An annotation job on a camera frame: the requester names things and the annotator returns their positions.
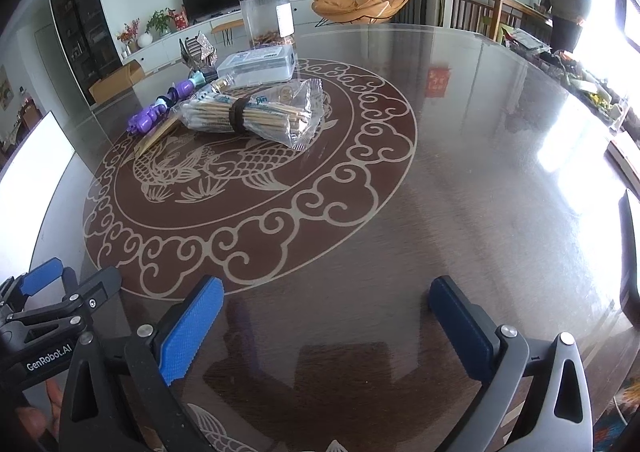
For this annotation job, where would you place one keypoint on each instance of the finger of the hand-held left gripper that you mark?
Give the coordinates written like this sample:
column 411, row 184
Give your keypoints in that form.
column 40, row 279
column 95, row 289

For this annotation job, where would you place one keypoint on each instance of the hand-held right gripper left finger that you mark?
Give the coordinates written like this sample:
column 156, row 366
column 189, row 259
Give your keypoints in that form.
column 192, row 332

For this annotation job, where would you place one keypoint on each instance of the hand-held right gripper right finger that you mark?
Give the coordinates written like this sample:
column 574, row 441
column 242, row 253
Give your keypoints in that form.
column 462, row 332

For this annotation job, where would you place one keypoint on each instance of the tan paper sleeve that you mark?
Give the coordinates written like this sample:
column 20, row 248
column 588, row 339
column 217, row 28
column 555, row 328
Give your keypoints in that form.
column 157, row 137

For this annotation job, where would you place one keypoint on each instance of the purple toy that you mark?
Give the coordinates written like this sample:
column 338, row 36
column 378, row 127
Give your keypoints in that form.
column 147, row 117

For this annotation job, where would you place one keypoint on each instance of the bundle of disposable chopsticks packets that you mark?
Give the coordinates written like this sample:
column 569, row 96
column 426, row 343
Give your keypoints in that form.
column 260, row 115

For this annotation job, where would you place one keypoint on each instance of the clear plastic lidded box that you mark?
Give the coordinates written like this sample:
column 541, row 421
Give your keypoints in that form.
column 257, row 65

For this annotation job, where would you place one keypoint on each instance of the person's left hand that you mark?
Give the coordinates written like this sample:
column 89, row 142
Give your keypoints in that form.
column 32, row 422

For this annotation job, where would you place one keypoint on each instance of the colourful printed cushion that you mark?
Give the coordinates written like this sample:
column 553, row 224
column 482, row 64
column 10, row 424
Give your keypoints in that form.
column 617, row 424

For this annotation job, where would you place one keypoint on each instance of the black flat panel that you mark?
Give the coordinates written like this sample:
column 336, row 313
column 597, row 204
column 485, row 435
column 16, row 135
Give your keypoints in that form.
column 631, row 257

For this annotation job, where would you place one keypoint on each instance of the brown cardboard box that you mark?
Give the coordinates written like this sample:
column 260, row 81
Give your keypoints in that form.
column 117, row 82

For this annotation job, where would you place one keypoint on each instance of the white television cabinet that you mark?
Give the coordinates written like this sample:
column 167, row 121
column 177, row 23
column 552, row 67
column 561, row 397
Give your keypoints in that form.
column 165, row 47

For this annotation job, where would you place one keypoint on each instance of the red flowers in white vase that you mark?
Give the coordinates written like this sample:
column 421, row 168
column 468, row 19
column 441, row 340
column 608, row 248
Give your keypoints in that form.
column 142, row 40

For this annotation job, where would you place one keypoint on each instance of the dark display cabinet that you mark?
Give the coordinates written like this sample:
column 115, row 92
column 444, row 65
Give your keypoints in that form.
column 85, row 27

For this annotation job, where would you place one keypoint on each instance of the bushy green potted plant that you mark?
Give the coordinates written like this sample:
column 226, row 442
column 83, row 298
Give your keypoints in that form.
column 159, row 22

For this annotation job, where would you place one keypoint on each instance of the cluttered low side shelf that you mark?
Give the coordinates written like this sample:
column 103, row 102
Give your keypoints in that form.
column 585, row 82

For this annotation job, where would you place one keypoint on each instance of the red gift box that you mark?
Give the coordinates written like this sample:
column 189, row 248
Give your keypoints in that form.
column 180, row 18

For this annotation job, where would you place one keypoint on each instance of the orange topped bench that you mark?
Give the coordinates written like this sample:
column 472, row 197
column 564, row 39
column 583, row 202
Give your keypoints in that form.
column 225, row 27

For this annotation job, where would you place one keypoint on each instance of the dark wooden side table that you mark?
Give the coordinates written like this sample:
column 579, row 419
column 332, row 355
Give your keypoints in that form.
column 525, row 17

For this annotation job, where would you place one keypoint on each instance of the clear plastic jar black lid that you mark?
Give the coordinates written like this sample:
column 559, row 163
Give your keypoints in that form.
column 265, row 15

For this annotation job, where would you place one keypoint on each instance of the dark wooden chair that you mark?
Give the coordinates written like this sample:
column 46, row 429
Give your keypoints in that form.
column 470, row 7

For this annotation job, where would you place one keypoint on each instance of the framed wall picture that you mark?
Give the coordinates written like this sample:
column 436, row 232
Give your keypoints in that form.
column 6, row 90

